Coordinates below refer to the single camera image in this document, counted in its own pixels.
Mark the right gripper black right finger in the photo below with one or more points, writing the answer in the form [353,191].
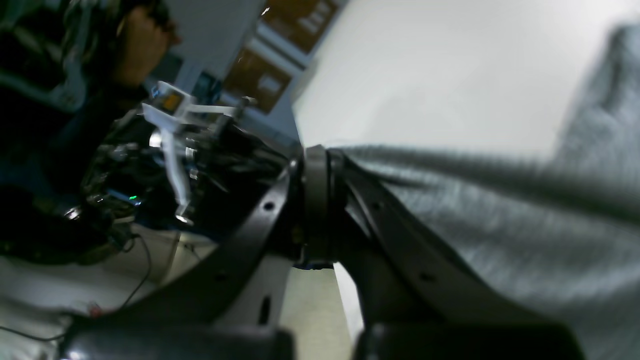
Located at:
[419,299]

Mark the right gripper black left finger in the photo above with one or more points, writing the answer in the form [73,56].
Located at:
[226,307]

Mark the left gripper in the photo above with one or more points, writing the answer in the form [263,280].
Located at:
[235,170]

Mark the grey t-shirt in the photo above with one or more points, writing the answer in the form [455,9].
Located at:
[558,235]

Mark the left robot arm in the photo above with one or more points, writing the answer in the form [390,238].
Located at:
[73,185]

